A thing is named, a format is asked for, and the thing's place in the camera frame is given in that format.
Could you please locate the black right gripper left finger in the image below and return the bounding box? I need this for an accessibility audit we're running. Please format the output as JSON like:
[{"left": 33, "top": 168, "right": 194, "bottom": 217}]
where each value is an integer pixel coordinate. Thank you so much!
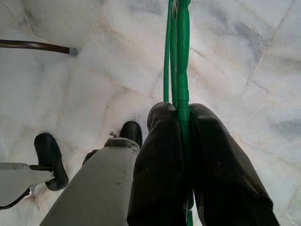
[{"left": 127, "top": 102, "right": 189, "bottom": 226}]

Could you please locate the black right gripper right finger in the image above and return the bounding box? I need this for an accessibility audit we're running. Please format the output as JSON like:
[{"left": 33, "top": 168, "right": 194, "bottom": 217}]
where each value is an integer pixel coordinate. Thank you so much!
[{"left": 189, "top": 103, "right": 281, "bottom": 226}]

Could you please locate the green plastic hanger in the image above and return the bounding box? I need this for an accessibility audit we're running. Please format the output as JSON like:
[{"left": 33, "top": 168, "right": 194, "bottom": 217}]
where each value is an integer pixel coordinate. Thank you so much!
[{"left": 163, "top": 0, "right": 195, "bottom": 226}]

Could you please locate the black robot right foot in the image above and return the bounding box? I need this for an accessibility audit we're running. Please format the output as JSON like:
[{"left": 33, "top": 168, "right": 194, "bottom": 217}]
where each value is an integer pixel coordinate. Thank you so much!
[{"left": 82, "top": 121, "right": 143, "bottom": 165}]

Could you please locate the black robot foot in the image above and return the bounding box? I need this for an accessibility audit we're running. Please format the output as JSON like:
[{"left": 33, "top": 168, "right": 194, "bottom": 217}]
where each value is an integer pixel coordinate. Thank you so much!
[
  {"left": 34, "top": 132, "right": 69, "bottom": 191},
  {"left": 82, "top": 121, "right": 143, "bottom": 165}
]

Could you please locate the black robot left foot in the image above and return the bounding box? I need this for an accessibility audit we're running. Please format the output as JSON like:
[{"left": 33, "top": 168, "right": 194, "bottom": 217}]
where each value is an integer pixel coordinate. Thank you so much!
[{"left": 34, "top": 132, "right": 69, "bottom": 191}]

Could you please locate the grey robot left leg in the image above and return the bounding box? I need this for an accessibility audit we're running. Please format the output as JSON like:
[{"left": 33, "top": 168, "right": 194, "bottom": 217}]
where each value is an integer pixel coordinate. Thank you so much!
[{"left": 0, "top": 162, "right": 56, "bottom": 210}]

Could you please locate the marble folding table red edge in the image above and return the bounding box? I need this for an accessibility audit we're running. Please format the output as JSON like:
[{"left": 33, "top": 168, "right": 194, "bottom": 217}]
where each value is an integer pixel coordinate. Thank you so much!
[{"left": 0, "top": 39, "right": 78, "bottom": 57}]

